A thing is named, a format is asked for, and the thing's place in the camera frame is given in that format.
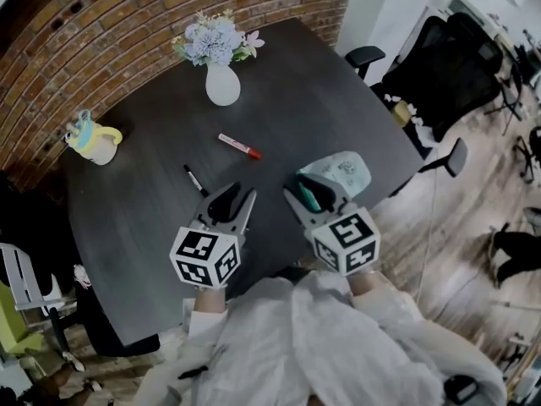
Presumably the blue artificial flower bouquet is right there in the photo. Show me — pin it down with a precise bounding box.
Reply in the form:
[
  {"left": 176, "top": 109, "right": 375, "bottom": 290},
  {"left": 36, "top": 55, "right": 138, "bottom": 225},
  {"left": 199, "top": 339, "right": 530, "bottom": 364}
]
[{"left": 172, "top": 8, "right": 266, "bottom": 68}]

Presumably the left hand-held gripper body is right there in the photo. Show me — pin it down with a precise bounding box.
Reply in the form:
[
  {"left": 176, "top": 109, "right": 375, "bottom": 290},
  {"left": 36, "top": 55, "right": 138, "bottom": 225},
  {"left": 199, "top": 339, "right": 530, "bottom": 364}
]
[{"left": 169, "top": 216, "right": 249, "bottom": 290}]

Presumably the person's right forearm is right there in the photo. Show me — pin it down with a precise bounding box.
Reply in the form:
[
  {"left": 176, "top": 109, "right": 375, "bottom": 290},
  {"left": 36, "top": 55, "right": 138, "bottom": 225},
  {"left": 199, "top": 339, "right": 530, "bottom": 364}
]
[{"left": 347, "top": 268, "right": 424, "bottom": 329}]

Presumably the black padded office chair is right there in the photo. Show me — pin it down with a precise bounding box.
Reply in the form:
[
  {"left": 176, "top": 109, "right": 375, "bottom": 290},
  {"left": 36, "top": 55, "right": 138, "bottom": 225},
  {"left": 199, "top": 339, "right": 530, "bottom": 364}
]
[{"left": 0, "top": 171, "right": 161, "bottom": 357}]

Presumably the black mesh office chair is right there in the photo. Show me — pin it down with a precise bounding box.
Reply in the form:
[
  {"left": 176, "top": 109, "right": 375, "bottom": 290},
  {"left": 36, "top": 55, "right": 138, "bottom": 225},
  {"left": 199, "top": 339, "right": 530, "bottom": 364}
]
[{"left": 345, "top": 13, "right": 504, "bottom": 177}]

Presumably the teal pencil pouch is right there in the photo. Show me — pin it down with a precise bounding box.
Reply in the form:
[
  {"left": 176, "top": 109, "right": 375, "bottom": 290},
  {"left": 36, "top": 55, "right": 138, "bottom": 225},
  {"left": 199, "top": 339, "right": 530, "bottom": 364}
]
[{"left": 295, "top": 151, "right": 373, "bottom": 213}]

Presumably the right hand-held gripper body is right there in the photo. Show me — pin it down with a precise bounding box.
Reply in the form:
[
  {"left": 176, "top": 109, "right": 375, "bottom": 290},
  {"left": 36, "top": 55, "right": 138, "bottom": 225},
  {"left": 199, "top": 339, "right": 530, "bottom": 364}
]
[{"left": 304, "top": 203, "right": 381, "bottom": 277}]

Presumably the thin black pen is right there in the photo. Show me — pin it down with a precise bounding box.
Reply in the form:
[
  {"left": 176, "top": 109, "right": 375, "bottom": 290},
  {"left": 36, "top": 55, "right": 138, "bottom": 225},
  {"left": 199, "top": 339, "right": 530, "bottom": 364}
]
[{"left": 183, "top": 164, "right": 210, "bottom": 198}]

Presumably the yellow handled cup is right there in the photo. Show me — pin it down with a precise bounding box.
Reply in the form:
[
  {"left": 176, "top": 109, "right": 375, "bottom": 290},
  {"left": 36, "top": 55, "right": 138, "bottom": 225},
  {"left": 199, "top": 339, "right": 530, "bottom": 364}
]
[{"left": 63, "top": 109, "right": 123, "bottom": 167}]

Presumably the black pocket device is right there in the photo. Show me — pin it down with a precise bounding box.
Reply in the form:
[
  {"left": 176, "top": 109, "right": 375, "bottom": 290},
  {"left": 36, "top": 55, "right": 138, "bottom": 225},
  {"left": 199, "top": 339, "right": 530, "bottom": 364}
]
[{"left": 443, "top": 374, "right": 481, "bottom": 405}]

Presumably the small yellow box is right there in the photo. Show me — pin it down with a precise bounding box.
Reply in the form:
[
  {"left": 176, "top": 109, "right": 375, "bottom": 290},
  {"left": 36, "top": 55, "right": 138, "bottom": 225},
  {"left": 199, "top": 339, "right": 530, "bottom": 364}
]
[{"left": 391, "top": 99, "right": 413, "bottom": 126}]

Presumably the pink strap small bag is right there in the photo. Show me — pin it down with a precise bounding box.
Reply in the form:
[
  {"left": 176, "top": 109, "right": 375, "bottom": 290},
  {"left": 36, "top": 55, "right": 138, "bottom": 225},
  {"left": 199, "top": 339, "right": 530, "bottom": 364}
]
[{"left": 74, "top": 264, "right": 92, "bottom": 289}]

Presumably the small black clip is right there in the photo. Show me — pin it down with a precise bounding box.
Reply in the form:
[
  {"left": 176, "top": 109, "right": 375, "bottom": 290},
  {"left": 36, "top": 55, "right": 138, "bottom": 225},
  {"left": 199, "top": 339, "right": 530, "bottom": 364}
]
[{"left": 177, "top": 365, "right": 210, "bottom": 381}]

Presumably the red-capped white marker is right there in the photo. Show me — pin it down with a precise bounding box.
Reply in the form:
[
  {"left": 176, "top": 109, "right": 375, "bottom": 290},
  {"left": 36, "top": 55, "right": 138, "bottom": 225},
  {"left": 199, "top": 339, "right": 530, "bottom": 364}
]
[{"left": 218, "top": 133, "right": 263, "bottom": 160}]

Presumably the small black office chair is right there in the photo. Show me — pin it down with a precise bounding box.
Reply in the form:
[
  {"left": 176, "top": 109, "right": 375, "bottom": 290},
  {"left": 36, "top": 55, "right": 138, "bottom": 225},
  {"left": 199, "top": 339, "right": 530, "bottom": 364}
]
[{"left": 513, "top": 125, "right": 541, "bottom": 184}]

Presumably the lime green box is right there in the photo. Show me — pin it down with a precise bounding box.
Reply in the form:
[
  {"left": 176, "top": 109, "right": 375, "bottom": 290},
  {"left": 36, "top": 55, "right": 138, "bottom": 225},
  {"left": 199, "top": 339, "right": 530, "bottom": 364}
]
[{"left": 0, "top": 283, "right": 43, "bottom": 354}]

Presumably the person's left forearm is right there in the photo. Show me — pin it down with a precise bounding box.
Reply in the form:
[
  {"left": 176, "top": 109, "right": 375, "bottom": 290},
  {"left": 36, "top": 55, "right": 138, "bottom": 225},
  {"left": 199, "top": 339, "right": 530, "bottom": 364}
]
[{"left": 181, "top": 286, "right": 232, "bottom": 346}]

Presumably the person's white jacket torso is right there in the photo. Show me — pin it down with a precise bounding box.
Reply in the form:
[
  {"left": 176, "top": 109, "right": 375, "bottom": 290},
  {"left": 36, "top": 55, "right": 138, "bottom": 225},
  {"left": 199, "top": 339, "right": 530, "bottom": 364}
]
[{"left": 134, "top": 271, "right": 508, "bottom": 406}]

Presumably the white metal rack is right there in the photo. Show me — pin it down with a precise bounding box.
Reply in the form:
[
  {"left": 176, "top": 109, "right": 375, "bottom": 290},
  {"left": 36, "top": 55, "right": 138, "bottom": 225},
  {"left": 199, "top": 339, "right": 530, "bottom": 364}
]
[{"left": 0, "top": 243, "right": 64, "bottom": 312}]

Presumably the white ceramic vase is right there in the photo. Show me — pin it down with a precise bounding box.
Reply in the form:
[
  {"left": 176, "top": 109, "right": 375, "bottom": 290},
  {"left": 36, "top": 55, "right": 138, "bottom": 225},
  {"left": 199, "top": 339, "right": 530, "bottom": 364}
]
[{"left": 205, "top": 62, "right": 242, "bottom": 107}]

